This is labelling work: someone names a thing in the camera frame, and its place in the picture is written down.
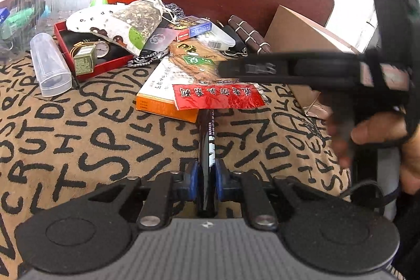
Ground black marker pen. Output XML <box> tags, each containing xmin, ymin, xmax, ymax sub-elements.
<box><xmin>196</xmin><ymin>109</ymin><xmax>217</xmax><ymax>218</ymax></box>

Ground orange white medicine box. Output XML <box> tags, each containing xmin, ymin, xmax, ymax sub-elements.
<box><xmin>135</xmin><ymin>57</ymin><xmax>199</xmax><ymax>123</ymax></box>

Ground red snack packet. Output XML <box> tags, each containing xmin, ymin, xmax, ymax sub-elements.
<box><xmin>172</xmin><ymin>83</ymin><xmax>266</xmax><ymax>110</ymax></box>

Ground brown biscuit packet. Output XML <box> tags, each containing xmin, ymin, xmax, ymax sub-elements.
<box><xmin>169</xmin><ymin>38</ymin><xmax>238</xmax><ymax>84</ymax></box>

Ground person's right hand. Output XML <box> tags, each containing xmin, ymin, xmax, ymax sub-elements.
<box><xmin>326</xmin><ymin>109</ymin><xmax>420</xmax><ymax>196</ymax></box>

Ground brown cardboard box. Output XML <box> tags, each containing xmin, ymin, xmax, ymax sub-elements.
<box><xmin>265</xmin><ymin>5</ymin><xmax>359</xmax><ymax>119</ymax></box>

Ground brown striped pencil case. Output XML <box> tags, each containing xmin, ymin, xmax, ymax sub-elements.
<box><xmin>228</xmin><ymin>15</ymin><xmax>272</xmax><ymax>55</ymax></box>

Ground small green box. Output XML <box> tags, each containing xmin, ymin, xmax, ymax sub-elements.
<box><xmin>73</xmin><ymin>45</ymin><xmax>96</xmax><ymax>76</ymax></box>

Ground clear plastic cylinder case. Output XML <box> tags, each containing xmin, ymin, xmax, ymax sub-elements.
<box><xmin>30</xmin><ymin>33</ymin><xmax>72</xmax><ymax>97</ymax></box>

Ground colourful card box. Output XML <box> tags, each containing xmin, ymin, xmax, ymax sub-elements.
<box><xmin>168</xmin><ymin>15</ymin><xmax>212</xmax><ymax>42</ymax></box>

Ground white spotted pouch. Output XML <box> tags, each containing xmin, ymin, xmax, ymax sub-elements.
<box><xmin>66</xmin><ymin>0</ymin><xmax>165</xmax><ymax>56</ymax></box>

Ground red tray box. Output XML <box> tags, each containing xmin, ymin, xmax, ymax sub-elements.
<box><xmin>54</xmin><ymin>21</ymin><xmax>134</xmax><ymax>81</ymax></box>

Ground clear plastic storage bin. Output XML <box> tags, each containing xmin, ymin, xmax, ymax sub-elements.
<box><xmin>1</xmin><ymin>0</ymin><xmax>91</xmax><ymax>65</ymax></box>

